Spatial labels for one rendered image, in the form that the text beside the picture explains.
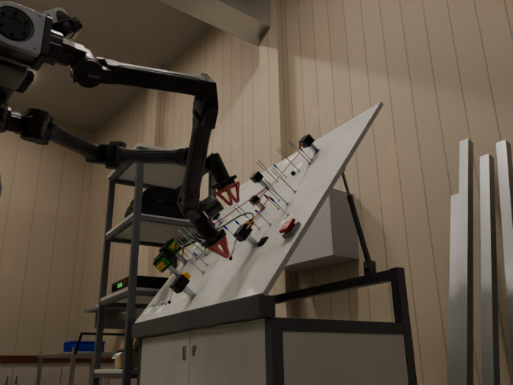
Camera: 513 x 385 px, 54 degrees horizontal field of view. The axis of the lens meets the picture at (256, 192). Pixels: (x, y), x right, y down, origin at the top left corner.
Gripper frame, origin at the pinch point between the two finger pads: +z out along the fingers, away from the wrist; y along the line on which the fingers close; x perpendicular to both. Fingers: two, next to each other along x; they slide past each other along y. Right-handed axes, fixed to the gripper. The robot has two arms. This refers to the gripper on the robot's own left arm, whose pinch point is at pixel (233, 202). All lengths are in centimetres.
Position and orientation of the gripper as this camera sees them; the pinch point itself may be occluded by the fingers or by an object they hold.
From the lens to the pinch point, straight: 194.1
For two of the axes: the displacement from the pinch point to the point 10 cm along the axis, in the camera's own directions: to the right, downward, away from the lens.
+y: -5.1, 2.3, 8.3
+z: 4.3, 9.0, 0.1
